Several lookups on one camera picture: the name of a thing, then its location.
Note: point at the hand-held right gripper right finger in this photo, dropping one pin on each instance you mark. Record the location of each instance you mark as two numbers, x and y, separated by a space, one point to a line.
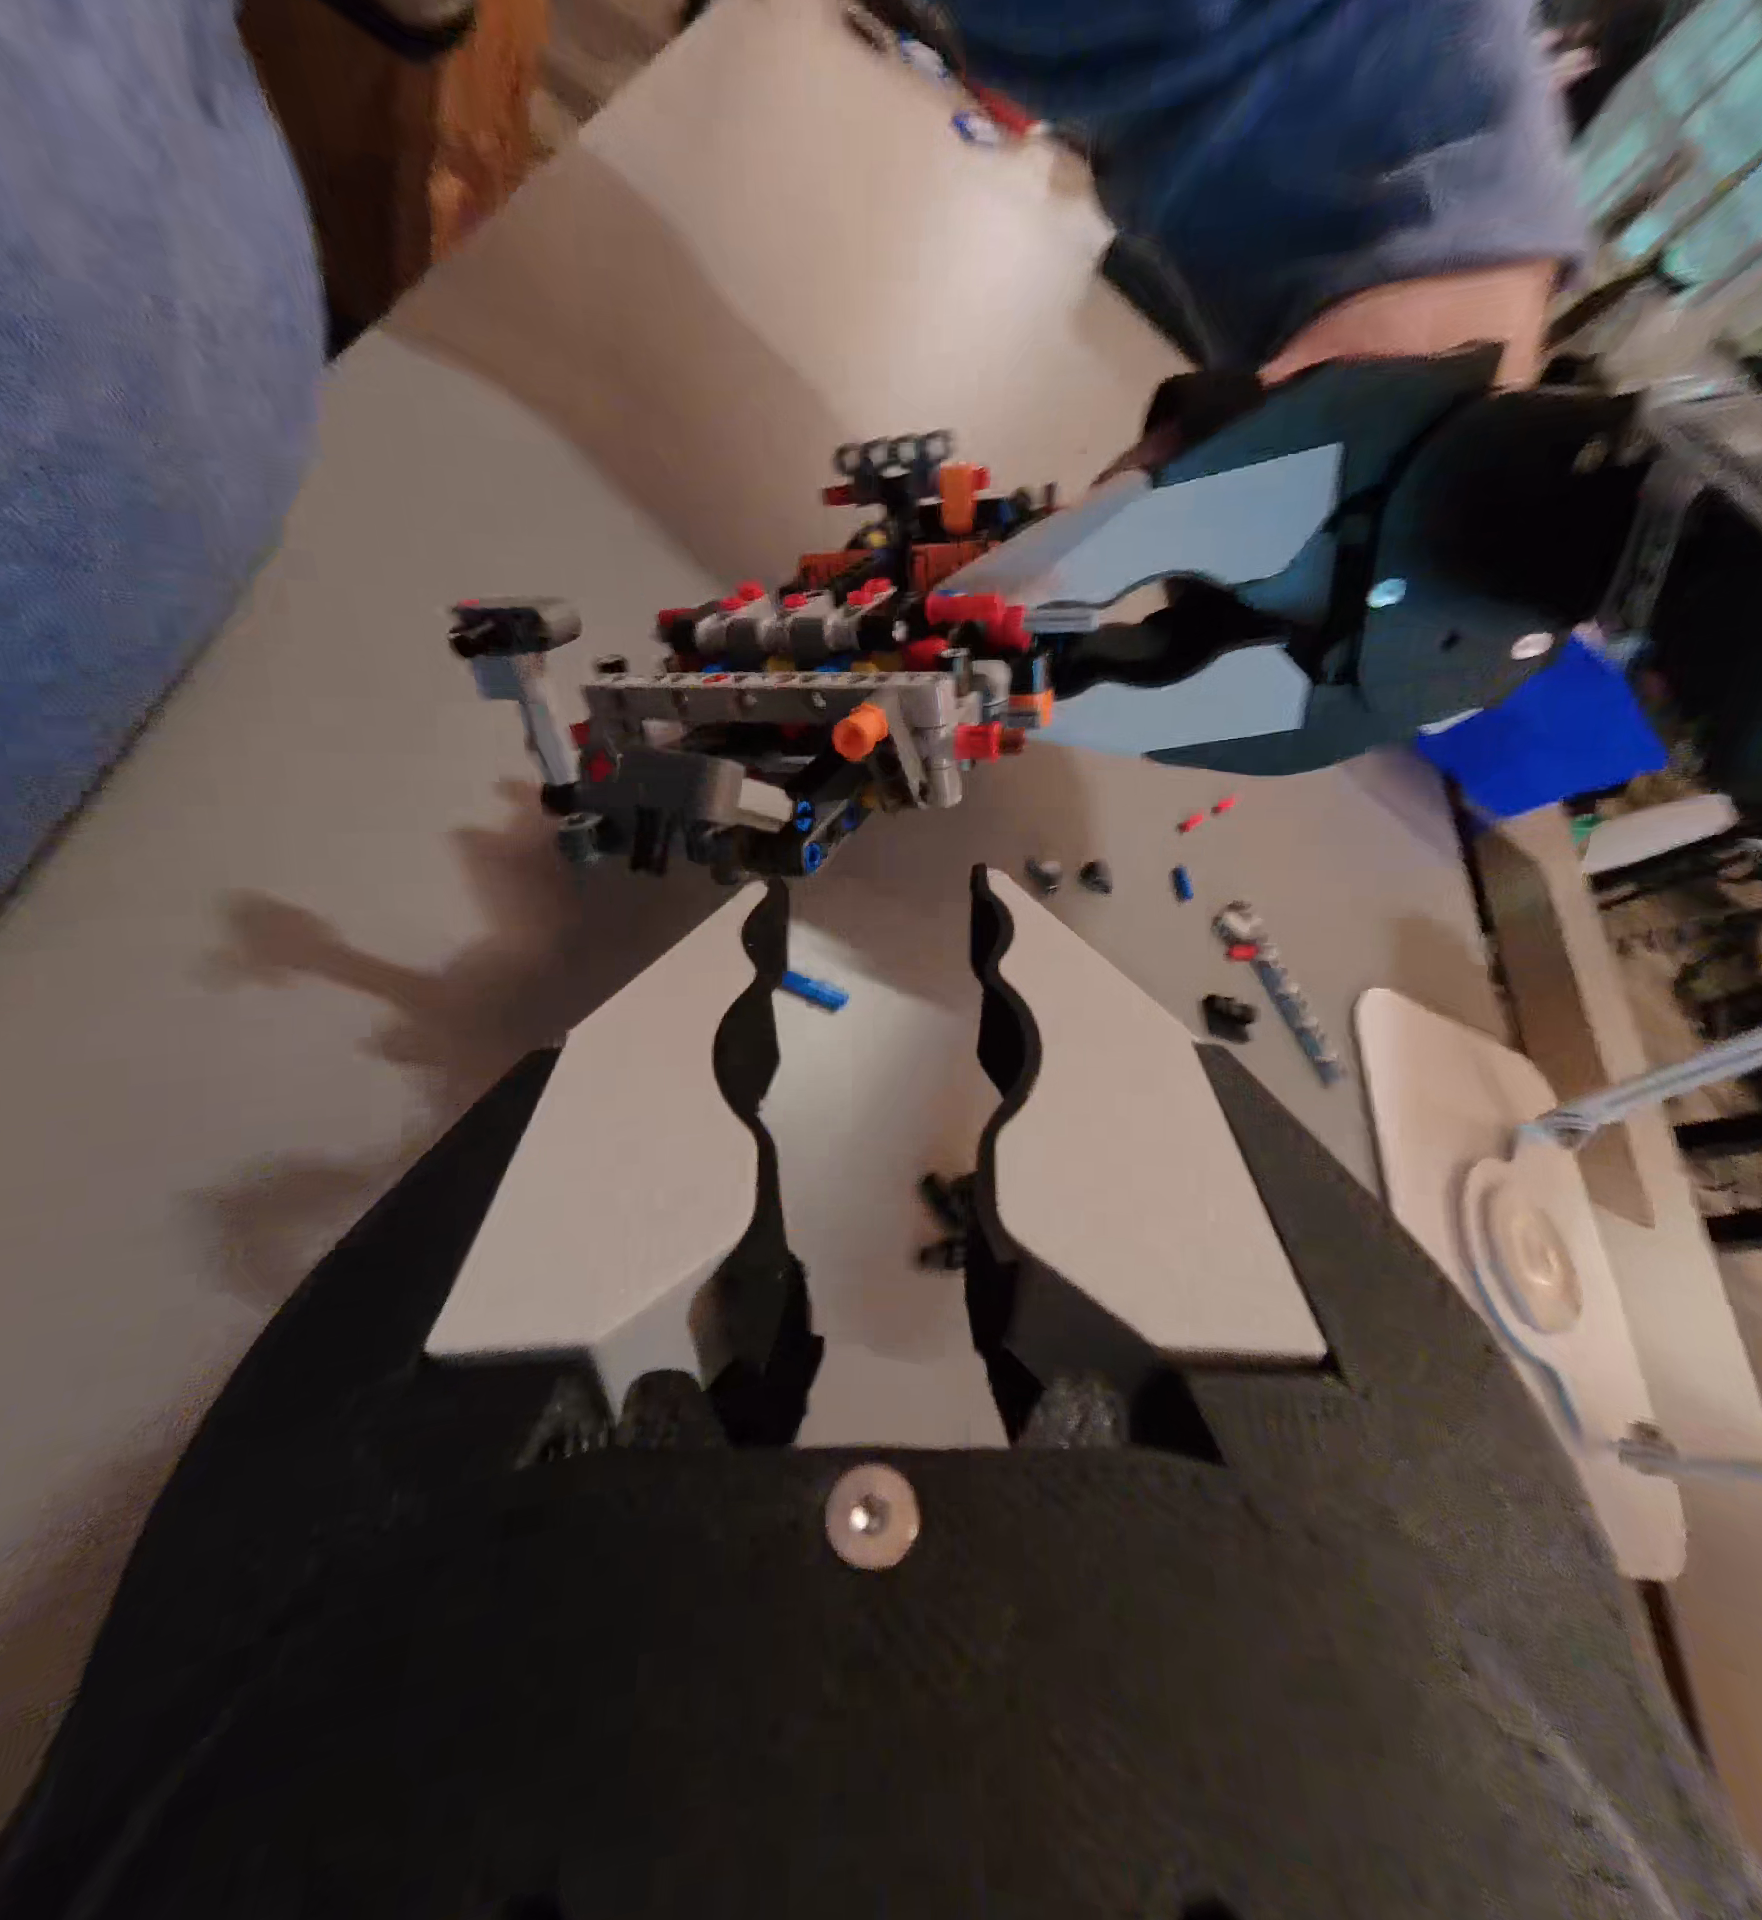
1165 1199

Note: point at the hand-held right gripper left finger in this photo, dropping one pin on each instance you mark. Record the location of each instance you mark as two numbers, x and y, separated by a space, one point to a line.
596 1199

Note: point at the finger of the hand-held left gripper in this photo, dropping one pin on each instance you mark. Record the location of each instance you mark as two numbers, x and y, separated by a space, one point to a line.
1212 516
1212 704

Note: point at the orange lego pin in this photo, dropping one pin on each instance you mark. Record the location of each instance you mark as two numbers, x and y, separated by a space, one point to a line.
859 731

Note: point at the partly built lego car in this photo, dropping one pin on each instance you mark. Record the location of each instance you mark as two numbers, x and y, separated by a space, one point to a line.
761 704

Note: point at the black lego elbow connector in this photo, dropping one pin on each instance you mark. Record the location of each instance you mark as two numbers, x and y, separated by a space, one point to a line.
944 1251

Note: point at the black lego cross connector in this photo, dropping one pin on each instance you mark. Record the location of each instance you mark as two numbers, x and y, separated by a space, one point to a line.
949 1191

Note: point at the long grey lego beam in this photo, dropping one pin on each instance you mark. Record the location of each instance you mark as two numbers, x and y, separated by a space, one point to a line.
1288 996

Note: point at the person's left hand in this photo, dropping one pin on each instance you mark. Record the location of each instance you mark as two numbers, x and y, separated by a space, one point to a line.
1421 320

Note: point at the blue plastic bin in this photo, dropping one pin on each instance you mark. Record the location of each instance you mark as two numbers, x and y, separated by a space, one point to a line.
1551 733

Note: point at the small blue white packet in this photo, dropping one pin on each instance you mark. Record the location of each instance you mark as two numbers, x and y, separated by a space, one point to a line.
976 127

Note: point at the person's blue sweater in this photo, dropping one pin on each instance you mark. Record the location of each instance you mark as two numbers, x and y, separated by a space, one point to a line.
70 452

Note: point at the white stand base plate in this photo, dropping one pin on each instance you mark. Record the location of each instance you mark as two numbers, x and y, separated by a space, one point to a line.
1434 1082

